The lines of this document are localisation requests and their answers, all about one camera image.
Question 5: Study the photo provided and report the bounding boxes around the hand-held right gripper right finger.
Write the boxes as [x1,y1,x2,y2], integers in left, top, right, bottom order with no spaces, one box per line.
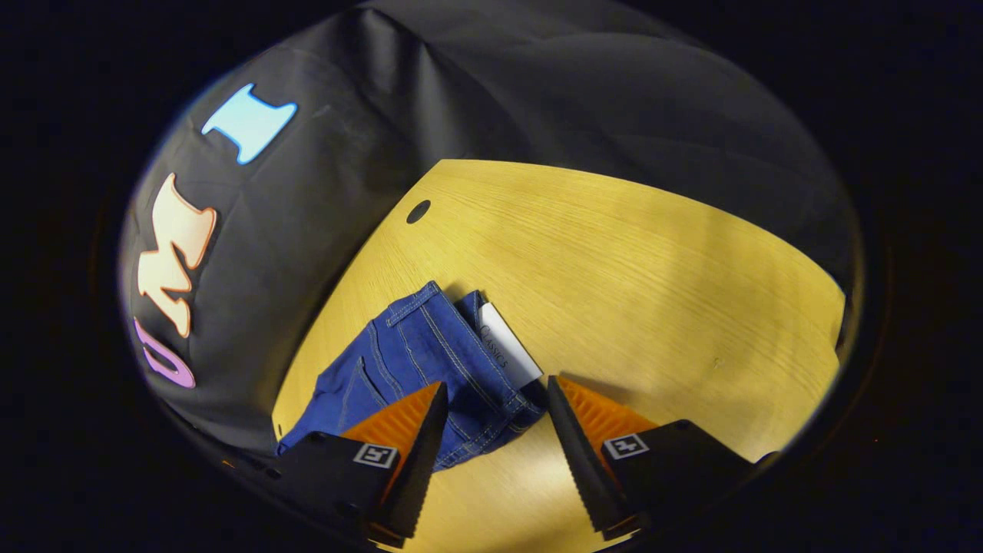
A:
[545,375,776,541]

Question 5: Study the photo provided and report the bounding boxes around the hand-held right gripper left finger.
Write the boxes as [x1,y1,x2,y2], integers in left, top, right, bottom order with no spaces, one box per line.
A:
[269,381,450,548]

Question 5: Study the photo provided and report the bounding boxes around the blue denim jeans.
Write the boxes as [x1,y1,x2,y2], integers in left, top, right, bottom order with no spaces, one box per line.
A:
[276,280,550,471]

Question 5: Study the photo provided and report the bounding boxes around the white paper hang tag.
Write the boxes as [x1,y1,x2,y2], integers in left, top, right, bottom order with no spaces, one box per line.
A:
[478,302,544,389]

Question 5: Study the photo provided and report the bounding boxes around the black backdrop cloth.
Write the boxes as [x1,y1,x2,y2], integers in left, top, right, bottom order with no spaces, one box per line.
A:
[119,0,861,462]

